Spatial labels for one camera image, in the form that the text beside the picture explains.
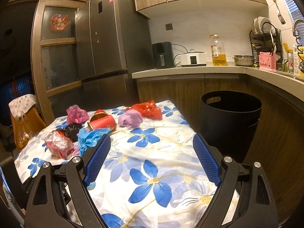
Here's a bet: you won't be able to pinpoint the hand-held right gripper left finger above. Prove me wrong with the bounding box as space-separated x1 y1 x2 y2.
25 134 112 228

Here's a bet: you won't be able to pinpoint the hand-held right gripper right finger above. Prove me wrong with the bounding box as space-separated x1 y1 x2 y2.
192 133 278 228

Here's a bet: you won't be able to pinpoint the red paper cup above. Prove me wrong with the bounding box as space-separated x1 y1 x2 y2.
84 114 117 132

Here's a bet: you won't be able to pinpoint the clear red plastic bag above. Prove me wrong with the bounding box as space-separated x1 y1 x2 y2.
45 131 74 159

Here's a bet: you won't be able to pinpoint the black trash bin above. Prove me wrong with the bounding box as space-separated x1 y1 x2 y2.
201 91 262 163

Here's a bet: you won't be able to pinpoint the purple plastic bag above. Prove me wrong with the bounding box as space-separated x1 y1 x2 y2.
118 109 143 129

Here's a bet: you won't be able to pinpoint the blue plastic bag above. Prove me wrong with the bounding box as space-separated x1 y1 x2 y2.
78 128 112 156

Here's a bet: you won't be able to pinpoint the black plastic bag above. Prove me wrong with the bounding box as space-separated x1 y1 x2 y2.
56 123 82 142

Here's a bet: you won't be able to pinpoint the red cup with gold inside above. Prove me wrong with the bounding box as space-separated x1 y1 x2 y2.
90 109 108 123

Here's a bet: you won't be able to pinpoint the pink plastic bag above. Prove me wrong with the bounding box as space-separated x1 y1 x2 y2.
66 104 90 125

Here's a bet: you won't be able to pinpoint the blue floral tablecloth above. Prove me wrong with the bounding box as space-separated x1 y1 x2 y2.
14 100 240 228

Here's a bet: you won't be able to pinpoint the wooden chair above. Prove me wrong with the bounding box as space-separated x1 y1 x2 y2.
11 108 47 148

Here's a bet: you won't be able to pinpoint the orange plastic bag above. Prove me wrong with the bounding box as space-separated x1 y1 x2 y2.
14 116 31 149

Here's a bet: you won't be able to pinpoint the dotted white cloth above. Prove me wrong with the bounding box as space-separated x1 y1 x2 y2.
9 94 37 119

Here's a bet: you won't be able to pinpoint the white slow cooker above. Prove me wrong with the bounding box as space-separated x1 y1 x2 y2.
180 49 207 67

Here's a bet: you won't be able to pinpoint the cooking oil bottle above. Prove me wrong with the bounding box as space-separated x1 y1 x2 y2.
209 34 228 66

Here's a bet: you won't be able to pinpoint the steel bowl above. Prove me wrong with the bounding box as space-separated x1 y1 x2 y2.
232 55 255 67

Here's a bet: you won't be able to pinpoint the pink utensil basket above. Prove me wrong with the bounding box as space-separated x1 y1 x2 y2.
258 51 278 71

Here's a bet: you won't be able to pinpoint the black air fryer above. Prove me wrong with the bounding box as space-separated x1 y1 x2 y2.
152 42 174 69

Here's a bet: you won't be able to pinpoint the grey refrigerator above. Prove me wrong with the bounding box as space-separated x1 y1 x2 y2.
75 0 154 102

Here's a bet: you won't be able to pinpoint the wooden glass door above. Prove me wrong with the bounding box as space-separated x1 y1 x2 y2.
31 0 91 126

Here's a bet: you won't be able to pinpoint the green beer can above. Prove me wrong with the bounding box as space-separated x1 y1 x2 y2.
287 52 296 73

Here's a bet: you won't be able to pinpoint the black dish rack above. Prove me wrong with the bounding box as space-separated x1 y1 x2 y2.
249 17 283 60

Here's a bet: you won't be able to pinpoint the red flower door sticker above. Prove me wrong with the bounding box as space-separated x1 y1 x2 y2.
49 14 70 32

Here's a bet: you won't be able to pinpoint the white dishes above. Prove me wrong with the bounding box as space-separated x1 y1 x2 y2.
253 17 272 33

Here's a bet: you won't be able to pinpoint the hanging spatula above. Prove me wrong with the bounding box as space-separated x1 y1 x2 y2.
269 0 286 25

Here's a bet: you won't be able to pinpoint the steel faucet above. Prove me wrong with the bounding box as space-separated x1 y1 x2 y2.
293 19 304 47

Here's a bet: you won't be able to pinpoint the window blind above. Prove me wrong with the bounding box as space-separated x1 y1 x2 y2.
278 0 304 22

